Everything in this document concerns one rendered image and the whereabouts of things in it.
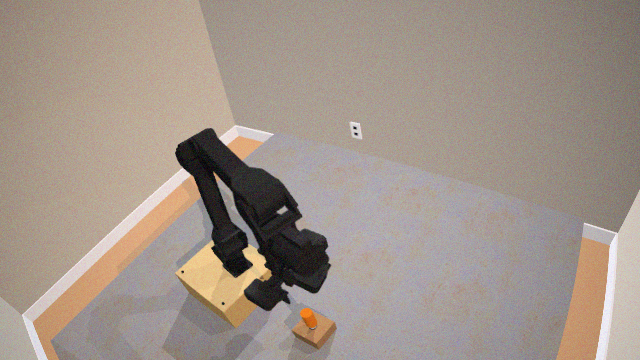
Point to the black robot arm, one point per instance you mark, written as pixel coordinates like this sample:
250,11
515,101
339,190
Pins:
258,196

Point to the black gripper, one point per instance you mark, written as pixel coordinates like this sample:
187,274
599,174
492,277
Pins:
266,294

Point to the orange cylinder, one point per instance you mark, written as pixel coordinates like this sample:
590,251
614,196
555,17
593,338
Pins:
308,317

